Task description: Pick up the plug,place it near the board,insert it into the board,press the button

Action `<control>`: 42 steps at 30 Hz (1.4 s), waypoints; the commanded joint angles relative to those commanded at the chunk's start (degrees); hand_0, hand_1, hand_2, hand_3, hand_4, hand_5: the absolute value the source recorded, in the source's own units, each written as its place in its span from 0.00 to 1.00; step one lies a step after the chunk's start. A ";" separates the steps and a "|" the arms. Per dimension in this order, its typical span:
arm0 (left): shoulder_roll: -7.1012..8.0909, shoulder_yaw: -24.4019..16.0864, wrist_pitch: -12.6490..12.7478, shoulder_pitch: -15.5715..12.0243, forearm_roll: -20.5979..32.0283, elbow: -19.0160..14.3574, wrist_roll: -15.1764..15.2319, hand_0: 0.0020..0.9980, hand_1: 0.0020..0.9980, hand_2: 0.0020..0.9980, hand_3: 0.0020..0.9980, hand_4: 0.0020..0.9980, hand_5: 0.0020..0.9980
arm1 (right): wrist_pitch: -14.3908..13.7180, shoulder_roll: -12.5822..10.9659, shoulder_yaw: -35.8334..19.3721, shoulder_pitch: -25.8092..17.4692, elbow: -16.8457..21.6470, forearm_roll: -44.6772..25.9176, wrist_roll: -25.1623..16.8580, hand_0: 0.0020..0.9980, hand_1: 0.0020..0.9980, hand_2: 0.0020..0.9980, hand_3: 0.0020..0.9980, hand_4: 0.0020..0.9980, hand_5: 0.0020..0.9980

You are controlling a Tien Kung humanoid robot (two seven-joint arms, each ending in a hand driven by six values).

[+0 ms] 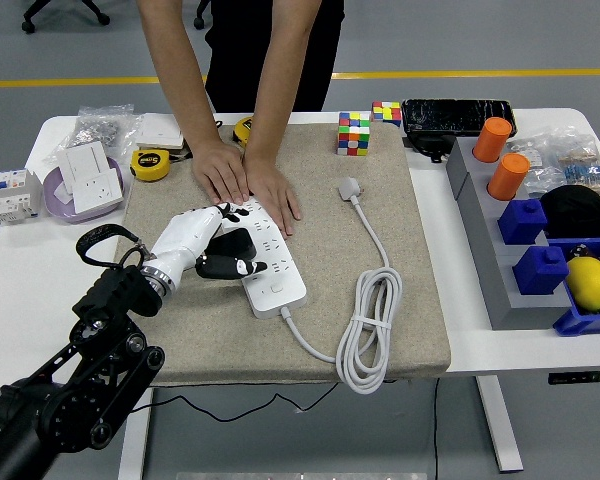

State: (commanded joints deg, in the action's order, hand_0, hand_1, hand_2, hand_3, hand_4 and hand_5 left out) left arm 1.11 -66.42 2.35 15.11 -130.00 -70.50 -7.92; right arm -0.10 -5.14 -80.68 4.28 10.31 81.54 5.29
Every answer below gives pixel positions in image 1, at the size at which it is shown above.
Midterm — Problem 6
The person's left hand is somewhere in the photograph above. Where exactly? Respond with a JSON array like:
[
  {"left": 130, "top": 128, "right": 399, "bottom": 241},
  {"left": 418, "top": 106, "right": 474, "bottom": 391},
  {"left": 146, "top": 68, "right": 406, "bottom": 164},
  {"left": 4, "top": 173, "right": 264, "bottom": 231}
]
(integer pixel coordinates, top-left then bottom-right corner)
[{"left": 243, "top": 154, "right": 302, "bottom": 237}]

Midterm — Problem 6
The person's right hand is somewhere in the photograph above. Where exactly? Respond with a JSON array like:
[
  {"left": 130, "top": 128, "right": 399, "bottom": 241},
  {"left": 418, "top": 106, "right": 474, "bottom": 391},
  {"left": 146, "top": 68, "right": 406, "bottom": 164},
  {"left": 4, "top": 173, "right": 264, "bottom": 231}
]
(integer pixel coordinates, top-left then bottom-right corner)
[{"left": 191, "top": 139, "right": 254, "bottom": 209}]

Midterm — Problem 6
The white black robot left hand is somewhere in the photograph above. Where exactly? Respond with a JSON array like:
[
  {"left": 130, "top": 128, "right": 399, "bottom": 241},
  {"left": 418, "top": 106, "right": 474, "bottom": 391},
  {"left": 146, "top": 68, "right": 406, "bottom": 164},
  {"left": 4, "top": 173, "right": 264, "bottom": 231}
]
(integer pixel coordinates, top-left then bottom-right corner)
[{"left": 147, "top": 202, "right": 270, "bottom": 291}]

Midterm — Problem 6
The white power strip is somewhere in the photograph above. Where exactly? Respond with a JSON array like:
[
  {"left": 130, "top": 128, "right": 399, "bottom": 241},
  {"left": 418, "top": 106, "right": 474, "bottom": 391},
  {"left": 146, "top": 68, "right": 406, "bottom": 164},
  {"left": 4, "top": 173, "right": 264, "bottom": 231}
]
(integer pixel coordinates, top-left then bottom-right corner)
[{"left": 217, "top": 197, "right": 310, "bottom": 320}]

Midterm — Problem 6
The black plug adapter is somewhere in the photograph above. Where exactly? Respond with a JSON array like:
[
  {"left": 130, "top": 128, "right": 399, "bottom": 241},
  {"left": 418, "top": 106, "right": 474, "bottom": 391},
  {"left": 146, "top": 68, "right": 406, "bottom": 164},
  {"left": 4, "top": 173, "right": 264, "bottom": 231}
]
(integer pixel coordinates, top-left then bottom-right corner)
[{"left": 207, "top": 227, "right": 258, "bottom": 261}]

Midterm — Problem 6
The black adapter cord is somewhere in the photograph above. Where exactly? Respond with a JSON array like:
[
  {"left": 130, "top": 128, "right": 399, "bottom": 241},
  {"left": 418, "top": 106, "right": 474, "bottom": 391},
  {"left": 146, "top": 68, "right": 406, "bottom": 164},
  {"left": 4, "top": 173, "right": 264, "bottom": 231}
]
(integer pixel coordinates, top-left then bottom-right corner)
[{"left": 129, "top": 382, "right": 340, "bottom": 424}]

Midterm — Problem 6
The yellow tape measure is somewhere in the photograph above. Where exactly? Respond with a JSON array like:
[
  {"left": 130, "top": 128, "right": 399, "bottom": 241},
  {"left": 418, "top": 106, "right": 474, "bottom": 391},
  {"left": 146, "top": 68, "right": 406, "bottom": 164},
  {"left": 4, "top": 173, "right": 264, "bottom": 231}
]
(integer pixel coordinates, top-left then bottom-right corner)
[
  {"left": 129, "top": 148, "right": 172, "bottom": 183},
  {"left": 232, "top": 115, "right": 256, "bottom": 149}
]

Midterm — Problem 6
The grey-brown mat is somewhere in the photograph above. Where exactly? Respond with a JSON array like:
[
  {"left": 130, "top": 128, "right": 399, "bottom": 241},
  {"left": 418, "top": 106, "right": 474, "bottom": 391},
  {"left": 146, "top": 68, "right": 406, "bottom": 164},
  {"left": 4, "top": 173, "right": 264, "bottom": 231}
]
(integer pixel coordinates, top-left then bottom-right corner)
[{"left": 114, "top": 121, "right": 453, "bottom": 389}]

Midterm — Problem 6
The large Rubik's cube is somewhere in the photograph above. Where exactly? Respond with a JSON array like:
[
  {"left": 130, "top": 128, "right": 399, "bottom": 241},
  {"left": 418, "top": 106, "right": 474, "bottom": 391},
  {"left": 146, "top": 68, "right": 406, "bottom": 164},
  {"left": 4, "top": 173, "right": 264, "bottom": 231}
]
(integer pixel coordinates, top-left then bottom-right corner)
[{"left": 336, "top": 111, "right": 372, "bottom": 157}]

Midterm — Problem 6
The person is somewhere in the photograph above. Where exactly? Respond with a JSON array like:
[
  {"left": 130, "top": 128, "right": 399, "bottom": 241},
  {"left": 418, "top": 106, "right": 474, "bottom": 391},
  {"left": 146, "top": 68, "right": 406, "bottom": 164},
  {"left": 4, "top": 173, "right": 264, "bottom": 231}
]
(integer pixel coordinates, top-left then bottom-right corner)
[{"left": 203, "top": 0, "right": 345, "bottom": 114}]

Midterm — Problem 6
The purple bowl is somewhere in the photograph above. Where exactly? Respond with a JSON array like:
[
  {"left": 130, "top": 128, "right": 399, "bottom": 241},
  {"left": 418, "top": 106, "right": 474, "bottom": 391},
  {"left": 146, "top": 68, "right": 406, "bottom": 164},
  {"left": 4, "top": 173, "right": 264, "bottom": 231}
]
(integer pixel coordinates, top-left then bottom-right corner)
[{"left": 42, "top": 156, "right": 126, "bottom": 225}]

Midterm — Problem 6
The clear bag of metal screws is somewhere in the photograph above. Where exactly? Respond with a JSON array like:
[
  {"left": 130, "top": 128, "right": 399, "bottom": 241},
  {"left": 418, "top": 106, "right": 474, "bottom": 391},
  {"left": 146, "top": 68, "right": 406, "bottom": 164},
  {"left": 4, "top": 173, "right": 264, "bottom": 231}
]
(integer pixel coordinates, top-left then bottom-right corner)
[{"left": 42, "top": 103, "right": 146, "bottom": 164}]

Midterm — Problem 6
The small Rubik's cube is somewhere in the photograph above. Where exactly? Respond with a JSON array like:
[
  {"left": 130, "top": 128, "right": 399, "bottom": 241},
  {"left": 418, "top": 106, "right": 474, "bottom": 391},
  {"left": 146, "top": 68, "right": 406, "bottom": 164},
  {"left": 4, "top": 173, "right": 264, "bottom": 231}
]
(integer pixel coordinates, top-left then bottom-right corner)
[{"left": 371, "top": 100, "right": 404, "bottom": 129}]

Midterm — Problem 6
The black office chair base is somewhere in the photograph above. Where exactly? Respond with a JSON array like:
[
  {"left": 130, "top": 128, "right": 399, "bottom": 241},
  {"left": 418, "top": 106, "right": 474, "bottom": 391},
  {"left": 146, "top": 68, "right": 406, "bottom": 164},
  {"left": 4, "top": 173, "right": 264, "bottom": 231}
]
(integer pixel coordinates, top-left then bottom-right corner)
[
  {"left": 21, "top": 0, "right": 112, "bottom": 35},
  {"left": 193, "top": 0, "right": 216, "bottom": 30}
]

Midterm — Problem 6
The white circuit breaker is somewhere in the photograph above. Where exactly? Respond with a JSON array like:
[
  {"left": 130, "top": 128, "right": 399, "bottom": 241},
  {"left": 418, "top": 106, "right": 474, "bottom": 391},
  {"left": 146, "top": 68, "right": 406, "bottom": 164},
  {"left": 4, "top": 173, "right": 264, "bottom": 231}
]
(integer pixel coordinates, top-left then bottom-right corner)
[{"left": 0, "top": 168, "right": 44, "bottom": 225}]

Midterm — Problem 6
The black wrapped box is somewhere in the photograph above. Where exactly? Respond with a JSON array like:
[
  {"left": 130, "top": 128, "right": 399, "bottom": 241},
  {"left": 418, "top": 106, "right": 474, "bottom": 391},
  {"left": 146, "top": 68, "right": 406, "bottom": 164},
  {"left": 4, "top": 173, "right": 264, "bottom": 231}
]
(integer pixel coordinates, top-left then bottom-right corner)
[{"left": 401, "top": 98, "right": 519, "bottom": 139}]

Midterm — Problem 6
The orange cylinder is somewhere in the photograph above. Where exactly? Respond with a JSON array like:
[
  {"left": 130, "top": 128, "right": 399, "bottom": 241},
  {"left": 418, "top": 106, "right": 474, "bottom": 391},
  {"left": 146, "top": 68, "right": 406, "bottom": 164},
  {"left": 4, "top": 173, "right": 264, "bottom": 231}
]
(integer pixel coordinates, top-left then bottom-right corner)
[
  {"left": 487, "top": 153, "right": 531, "bottom": 202},
  {"left": 472, "top": 117, "right": 513, "bottom": 164}
]

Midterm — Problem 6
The grey block holder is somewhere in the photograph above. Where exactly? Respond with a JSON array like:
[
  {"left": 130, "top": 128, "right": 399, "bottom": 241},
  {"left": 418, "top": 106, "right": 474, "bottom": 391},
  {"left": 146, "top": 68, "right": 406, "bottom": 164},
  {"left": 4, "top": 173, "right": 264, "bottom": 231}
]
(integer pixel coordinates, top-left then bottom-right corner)
[{"left": 445, "top": 135, "right": 574, "bottom": 331}]

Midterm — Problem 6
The blue block with knob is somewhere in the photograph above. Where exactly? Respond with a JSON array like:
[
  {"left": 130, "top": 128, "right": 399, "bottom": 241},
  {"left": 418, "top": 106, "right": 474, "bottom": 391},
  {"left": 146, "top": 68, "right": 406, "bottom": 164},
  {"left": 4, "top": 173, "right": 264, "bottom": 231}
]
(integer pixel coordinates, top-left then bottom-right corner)
[
  {"left": 512, "top": 244, "right": 570, "bottom": 296},
  {"left": 497, "top": 198, "right": 549, "bottom": 246}
]

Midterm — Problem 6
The clear bag of small parts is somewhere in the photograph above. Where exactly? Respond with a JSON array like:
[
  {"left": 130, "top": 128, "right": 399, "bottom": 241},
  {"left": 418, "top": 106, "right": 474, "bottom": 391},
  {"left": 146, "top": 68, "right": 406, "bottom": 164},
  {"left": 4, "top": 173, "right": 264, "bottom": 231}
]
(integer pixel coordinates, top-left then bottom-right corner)
[{"left": 507, "top": 124, "right": 600, "bottom": 199}]

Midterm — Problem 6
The black cloth bundle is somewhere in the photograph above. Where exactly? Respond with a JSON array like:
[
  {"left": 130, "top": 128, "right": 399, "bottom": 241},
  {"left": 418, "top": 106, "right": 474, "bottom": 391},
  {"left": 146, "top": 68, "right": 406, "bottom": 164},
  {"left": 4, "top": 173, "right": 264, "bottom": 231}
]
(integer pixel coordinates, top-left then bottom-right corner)
[{"left": 539, "top": 184, "right": 600, "bottom": 240}]

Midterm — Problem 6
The bag of blue-white components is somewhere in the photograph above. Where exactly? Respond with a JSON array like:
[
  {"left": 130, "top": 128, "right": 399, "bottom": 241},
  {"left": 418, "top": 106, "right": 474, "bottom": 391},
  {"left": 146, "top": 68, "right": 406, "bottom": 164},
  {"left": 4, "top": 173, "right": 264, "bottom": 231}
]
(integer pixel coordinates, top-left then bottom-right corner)
[{"left": 559, "top": 149, "right": 600, "bottom": 196}]

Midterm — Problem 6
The yellow lemon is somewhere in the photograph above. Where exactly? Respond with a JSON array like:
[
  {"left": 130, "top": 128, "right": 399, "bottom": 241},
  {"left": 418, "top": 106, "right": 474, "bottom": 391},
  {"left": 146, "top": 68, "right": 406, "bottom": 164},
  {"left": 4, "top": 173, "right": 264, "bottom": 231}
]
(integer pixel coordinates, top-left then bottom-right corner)
[{"left": 564, "top": 256, "right": 600, "bottom": 314}]

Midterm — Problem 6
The blue plastic bin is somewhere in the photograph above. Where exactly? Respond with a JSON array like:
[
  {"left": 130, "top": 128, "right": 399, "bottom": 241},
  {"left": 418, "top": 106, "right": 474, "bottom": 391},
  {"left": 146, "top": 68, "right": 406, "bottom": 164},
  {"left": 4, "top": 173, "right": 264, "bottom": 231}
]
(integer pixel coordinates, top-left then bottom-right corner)
[{"left": 544, "top": 237, "right": 600, "bottom": 337}]

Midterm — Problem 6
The black table control panel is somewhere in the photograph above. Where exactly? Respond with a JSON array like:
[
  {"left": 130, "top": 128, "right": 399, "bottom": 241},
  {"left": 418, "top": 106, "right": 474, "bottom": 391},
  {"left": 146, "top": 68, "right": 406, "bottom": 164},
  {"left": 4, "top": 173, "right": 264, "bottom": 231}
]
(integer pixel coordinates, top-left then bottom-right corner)
[{"left": 547, "top": 370, "right": 600, "bottom": 386}]

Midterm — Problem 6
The white wall switch panel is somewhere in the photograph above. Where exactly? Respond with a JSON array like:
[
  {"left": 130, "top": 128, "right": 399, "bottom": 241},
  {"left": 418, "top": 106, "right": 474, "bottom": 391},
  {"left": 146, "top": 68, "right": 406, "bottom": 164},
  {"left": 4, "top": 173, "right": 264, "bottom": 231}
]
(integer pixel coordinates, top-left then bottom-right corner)
[{"left": 135, "top": 113, "right": 189, "bottom": 151}]

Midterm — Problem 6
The white power cord with plug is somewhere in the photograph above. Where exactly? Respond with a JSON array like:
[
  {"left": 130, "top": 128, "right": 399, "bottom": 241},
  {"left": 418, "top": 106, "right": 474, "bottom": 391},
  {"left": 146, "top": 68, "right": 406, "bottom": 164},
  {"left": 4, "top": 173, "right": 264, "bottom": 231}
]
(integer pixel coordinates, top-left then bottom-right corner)
[{"left": 278, "top": 175, "right": 404, "bottom": 396}]

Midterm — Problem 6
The white wall socket panel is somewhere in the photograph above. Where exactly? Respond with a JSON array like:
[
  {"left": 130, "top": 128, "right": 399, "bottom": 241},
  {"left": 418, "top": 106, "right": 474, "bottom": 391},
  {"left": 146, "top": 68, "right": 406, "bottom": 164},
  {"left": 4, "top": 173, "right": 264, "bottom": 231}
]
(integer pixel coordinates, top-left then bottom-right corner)
[{"left": 72, "top": 168, "right": 125, "bottom": 215}]

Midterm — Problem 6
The white blank switch panel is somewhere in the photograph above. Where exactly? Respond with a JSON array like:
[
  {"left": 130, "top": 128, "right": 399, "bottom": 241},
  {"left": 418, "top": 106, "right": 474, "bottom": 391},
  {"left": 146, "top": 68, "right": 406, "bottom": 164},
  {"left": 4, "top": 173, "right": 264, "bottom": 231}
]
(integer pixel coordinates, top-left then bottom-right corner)
[{"left": 55, "top": 140, "right": 112, "bottom": 196}]

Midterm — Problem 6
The black device with strap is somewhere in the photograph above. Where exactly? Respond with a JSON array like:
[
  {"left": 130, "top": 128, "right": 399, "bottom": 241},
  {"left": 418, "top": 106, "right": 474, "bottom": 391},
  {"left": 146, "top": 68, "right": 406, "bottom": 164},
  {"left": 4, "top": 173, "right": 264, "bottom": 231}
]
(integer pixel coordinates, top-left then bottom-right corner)
[{"left": 403, "top": 132, "right": 456, "bottom": 165}]

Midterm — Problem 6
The black hanging cable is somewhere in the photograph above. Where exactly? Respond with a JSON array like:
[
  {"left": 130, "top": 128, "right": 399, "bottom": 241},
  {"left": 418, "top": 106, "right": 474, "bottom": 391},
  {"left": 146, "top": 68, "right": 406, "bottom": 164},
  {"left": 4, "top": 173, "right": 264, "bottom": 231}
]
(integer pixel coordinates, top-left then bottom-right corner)
[{"left": 432, "top": 377, "right": 441, "bottom": 480}]

